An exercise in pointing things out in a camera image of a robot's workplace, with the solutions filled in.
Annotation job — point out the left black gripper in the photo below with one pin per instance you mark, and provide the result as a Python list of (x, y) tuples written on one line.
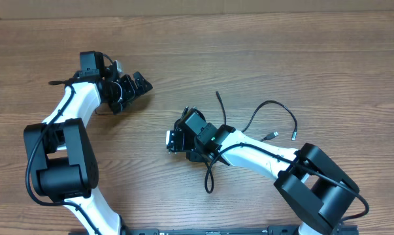
[(128, 90)]

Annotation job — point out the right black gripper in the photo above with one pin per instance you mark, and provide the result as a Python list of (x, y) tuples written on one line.
[(178, 140)]

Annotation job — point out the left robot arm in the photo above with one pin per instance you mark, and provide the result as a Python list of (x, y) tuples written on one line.
[(62, 169)]

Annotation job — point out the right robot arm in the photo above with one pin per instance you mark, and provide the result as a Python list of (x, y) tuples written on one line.
[(313, 185)]

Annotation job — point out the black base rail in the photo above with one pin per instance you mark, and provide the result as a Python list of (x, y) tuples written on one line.
[(270, 230)]

